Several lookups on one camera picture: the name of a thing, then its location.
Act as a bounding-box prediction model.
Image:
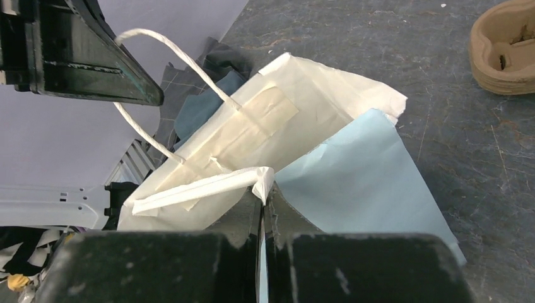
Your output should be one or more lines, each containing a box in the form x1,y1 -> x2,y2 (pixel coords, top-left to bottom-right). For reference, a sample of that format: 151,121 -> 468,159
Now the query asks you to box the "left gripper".
1,0 -> 164,106

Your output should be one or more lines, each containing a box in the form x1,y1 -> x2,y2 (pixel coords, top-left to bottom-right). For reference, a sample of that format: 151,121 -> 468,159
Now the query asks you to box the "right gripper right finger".
263,186 -> 474,302

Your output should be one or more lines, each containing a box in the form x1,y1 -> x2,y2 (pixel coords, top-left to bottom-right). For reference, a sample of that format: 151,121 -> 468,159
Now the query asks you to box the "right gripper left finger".
37,191 -> 262,302

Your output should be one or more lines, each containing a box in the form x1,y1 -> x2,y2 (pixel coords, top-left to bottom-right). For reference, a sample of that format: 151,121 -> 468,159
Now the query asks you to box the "light blue paper bag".
114,28 -> 467,303

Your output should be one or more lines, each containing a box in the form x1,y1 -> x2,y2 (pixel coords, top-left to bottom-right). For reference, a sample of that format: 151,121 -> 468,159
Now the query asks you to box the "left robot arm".
1,1 -> 164,229

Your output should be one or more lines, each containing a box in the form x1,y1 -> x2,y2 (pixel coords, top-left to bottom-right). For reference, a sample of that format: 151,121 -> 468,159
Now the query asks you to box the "blue cloth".
173,70 -> 247,150

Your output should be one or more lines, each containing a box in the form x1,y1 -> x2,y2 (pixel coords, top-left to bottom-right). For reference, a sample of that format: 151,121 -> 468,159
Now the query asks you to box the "brown cardboard cup carrier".
468,1 -> 534,95

